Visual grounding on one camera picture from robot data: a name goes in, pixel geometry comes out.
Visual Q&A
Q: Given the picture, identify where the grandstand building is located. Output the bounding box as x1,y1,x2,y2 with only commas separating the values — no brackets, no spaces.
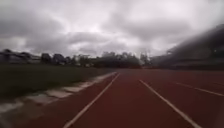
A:
149,23,224,71

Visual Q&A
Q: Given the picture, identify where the red running track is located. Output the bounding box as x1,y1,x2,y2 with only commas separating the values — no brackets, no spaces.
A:
9,68,224,128

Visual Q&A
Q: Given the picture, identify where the green grass field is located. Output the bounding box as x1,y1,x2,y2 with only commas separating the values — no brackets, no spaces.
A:
0,64,116,101

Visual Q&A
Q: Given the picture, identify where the pale concrete kerb strip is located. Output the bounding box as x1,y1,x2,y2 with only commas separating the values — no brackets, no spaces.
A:
0,70,118,116

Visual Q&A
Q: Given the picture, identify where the row of trees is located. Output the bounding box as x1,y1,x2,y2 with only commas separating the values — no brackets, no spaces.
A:
0,48,152,69

